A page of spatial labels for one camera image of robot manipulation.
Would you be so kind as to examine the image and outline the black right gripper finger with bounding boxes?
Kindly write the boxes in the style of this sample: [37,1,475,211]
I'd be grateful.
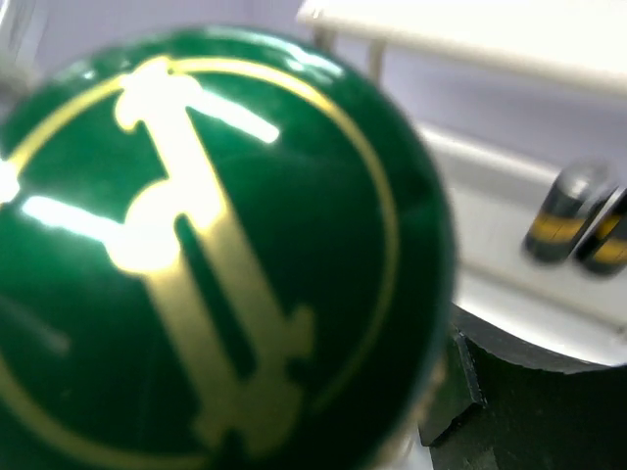
[419,306,626,469]

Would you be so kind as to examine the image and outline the dark can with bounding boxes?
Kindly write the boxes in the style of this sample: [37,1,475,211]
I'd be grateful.
[523,162,618,264]
[574,186,626,278]

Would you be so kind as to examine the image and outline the green glass bottle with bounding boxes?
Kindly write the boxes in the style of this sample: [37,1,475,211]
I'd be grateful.
[1,25,457,469]

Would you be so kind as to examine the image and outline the white two-tier shelf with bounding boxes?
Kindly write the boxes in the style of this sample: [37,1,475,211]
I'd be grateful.
[297,1,626,366]

